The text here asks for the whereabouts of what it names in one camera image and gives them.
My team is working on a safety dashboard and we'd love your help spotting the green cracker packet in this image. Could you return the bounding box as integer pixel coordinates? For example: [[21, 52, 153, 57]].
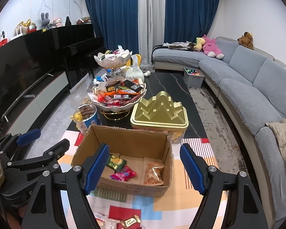
[[106, 154, 127, 172]]

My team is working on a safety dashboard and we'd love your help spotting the red hawthorn snack packet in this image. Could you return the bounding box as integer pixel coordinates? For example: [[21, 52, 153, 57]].
[[110, 165, 137, 181]]

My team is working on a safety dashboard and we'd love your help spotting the gold fortune biscuits bag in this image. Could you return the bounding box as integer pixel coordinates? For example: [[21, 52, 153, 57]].
[[144, 162, 164, 186]]

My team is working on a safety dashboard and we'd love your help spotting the grey tv cabinet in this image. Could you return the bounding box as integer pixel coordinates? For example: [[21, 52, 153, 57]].
[[0, 71, 68, 136]]

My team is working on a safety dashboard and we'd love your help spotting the yellow bear figurine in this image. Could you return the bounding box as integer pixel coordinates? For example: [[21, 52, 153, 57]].
[[71, 111, 83, 123]]

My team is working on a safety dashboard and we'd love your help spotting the remote control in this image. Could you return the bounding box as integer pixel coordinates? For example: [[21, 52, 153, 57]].
[[22, 94, 35, 99]]

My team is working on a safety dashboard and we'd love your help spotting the brown cardboard box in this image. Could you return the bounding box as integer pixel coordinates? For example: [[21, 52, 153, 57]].
[[71, 125, 173, 198]]

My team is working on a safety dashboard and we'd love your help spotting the clear jar of chocolates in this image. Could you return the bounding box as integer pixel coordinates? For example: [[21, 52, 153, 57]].
[[76, 104, 101, 134]]

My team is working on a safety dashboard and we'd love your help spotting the colourful patterned tablecloth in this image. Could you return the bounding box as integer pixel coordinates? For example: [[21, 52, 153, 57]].
[[59, 130, 227, 228]]

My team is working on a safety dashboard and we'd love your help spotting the white pastry packet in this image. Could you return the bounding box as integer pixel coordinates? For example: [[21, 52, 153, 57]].
[[94, 213, 120, 229]]

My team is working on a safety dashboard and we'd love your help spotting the gold foil packet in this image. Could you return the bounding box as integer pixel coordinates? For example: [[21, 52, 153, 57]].
[[120, 214, 141, 228]]

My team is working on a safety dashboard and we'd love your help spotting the gold mountain lid tin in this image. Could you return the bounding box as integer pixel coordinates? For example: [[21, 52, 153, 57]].
[[130, 91, 189, 143]]

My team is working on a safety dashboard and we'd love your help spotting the clear bag of nuts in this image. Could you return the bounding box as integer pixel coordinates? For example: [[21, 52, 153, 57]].
[[81, 76, 100, 104]]

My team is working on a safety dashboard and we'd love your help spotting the two tier snack tray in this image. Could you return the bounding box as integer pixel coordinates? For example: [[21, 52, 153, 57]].
[[89, 45, 147, 121]]

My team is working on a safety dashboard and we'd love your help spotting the grey storage bin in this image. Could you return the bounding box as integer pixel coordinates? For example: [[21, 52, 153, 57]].
[[184, 68, 205, 88]]

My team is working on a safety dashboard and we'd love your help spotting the grey sectional sofa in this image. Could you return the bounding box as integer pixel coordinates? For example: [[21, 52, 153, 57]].
[[152, 37, 286, 228]]

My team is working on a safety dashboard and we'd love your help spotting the snoopy figurine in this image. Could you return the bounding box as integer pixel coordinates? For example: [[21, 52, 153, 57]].
[[0, 31, 8, 47]]

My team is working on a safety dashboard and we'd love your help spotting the black piano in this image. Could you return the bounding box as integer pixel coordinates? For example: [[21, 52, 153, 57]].
[[52, 24, 105, 88]]

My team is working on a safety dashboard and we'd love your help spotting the white plush tissue holder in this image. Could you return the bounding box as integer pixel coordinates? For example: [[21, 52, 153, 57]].
[[125, 54, 151, 83]]

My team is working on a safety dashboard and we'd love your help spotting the pink plush toy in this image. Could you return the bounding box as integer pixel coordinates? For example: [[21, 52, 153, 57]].
[[202, 35, 224, 60]]

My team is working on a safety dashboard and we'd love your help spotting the grey bunny plush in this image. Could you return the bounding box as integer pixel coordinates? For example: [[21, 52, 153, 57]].
[[41, 12, 50, 29]]

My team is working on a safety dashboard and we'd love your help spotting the yellow plush toy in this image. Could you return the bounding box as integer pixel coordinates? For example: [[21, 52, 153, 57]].
[[193, 37, 206, 52]]

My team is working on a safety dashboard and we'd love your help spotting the brown teddy bear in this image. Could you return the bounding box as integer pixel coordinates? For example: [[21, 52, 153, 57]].
[[238, 31, 254, 50]]

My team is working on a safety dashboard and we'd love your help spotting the blue curtain right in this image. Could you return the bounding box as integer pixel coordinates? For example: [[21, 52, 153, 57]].
[[164, 0, 219, 43]]

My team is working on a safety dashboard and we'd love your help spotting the blue curtain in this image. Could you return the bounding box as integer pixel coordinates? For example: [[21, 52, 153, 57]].
[[85, 0, 139, 54], [164, 0, 219, 43]]

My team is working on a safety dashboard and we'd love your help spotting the blue curtain left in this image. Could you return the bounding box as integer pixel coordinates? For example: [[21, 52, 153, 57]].
[[85, 0, 139, 54]]

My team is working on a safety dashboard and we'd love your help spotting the white sheer curtain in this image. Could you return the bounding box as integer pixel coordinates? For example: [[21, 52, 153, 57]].
[[138, 0, 166, 66]]

